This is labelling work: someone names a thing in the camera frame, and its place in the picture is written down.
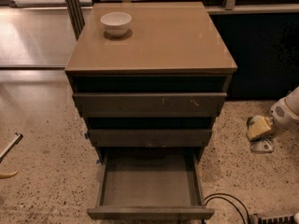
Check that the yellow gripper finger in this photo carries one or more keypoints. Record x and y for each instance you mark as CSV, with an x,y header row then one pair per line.
x,y
258,126

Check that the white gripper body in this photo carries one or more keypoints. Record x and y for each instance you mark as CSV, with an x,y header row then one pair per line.
x,y
281,115

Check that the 7up soda can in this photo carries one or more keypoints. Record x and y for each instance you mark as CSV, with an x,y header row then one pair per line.
x,y
262,145

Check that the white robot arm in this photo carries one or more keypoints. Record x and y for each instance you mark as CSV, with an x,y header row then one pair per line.
x,y
294,95

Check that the brown drawer cabinet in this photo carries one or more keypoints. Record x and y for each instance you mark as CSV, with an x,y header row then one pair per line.
x,y
169,48

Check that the middle grey drawer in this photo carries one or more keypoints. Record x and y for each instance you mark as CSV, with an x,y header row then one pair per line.
x,y
150,137

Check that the open bottom grey drawer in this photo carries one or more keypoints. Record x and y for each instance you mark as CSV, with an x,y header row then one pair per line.
x,y
138,183

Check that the top grey drawer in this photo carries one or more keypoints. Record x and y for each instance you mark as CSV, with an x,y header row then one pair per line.
x,y
149,105

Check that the power strip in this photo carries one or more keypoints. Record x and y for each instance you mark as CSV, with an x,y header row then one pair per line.
x,y
260,219

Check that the white ceramic bowl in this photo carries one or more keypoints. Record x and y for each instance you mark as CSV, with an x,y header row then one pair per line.
x,y
116,24

